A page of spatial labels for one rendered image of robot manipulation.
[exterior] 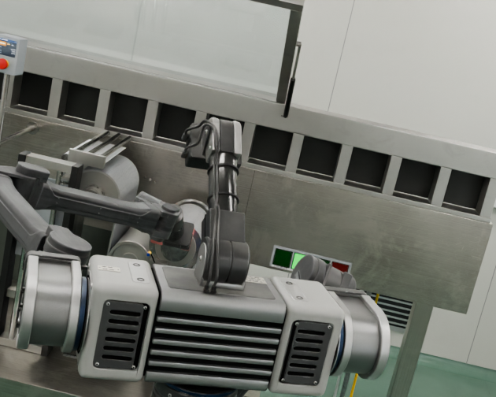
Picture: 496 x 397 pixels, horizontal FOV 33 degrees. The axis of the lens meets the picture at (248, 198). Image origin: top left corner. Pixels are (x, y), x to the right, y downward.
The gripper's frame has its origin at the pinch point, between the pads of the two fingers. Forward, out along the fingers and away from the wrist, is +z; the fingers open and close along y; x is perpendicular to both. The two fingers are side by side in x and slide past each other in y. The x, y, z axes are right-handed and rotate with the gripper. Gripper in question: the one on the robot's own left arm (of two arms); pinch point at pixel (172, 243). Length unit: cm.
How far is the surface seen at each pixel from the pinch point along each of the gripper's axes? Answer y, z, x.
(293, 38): 19, -29, 53
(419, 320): 80, 58, 15
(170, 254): -0.6, 5.2, -1.1
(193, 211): 1.4, 14.6, 17.0
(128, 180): -18.1, 7.3, 18.6
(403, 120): 85, 201, 183
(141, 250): -9.1, 8.7, -0.8
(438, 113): 103, 195, 190
